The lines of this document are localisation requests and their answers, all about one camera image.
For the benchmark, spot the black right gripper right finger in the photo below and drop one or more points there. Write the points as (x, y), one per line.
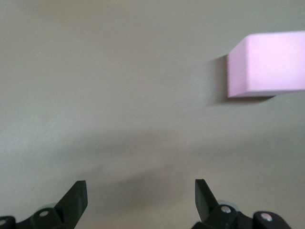
(208, 210)

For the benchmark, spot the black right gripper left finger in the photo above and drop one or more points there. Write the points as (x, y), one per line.
(71, 202)

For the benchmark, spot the pink foam cube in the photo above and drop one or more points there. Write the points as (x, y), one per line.
(269, 64)

